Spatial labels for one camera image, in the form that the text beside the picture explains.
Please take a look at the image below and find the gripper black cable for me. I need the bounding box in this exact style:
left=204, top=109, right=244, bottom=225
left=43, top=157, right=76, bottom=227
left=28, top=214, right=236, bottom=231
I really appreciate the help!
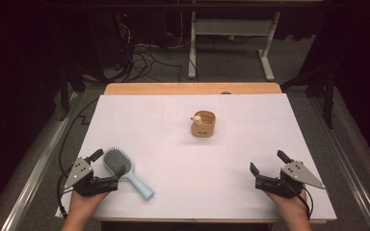
left=293, top=186, right=314, bottom=222
left=56, top=97, right=100, bottom=220

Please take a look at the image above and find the brown holder with bear figure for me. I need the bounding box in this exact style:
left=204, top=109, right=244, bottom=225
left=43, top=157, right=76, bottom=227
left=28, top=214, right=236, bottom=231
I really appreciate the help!
left=190, top=110, right=217, bottom=139

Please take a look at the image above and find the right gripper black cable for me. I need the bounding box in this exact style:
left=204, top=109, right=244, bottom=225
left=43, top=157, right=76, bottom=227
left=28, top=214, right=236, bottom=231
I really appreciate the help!
left=293, top=186, right=314, bottom=222

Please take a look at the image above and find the light blue hairbrush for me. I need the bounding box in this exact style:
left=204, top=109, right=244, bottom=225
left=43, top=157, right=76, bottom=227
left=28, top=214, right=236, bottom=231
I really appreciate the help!
left=102, top=146, right=155, bottom=202

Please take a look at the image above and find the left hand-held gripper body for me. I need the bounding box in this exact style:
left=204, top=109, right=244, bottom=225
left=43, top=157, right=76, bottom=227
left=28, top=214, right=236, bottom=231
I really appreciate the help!
left=63, top=156, right=119, bottom=197

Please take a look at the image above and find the bundle of floor cables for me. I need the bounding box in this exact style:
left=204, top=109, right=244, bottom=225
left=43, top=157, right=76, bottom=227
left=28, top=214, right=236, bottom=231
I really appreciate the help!
left=115, top=18, right=187, bottom=83

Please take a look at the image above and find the wooden table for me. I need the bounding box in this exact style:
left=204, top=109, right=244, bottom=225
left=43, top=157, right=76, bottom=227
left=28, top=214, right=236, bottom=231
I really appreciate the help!
left=103, top=82, right=328, bottom=224

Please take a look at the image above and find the metal floor rail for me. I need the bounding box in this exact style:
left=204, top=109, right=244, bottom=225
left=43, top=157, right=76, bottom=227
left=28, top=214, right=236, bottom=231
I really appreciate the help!
left=0, top=91, right=82, bottom=231
left=310, top=96, right=370, bottom=231

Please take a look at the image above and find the white metal stand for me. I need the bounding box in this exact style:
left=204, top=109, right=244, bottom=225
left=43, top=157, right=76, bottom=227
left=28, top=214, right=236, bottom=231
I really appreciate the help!
left=187, top=11, right=276, bottom=82

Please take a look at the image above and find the black computer tower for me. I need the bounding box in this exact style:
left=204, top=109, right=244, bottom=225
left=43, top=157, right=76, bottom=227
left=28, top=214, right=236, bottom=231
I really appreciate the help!
left=86, top=11, right=133, bottom=71

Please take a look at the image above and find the person's right hand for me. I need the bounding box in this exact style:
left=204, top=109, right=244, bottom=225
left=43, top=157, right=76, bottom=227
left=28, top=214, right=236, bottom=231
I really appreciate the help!
left=264, top=189, right=311, bottom=223

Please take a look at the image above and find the black stand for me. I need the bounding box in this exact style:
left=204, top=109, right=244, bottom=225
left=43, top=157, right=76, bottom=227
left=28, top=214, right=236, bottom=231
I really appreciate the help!
left=280, top=64, right=335, bottom=130
left=58, top=62, right=87, bottom=122

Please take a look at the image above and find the person's left hand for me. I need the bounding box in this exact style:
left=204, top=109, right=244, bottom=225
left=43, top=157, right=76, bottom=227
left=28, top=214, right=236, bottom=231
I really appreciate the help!
left=67, top=190, right=111, bottom=222

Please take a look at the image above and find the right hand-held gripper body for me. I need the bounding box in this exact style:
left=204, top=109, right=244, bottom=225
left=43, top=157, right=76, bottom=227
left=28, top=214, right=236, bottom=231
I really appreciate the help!
left=254, top=160, right=327, bottom=199

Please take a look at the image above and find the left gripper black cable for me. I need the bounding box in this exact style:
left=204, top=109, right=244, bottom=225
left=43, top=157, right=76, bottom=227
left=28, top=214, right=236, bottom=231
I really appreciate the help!
left=56, top=97, right=100, bottom=220

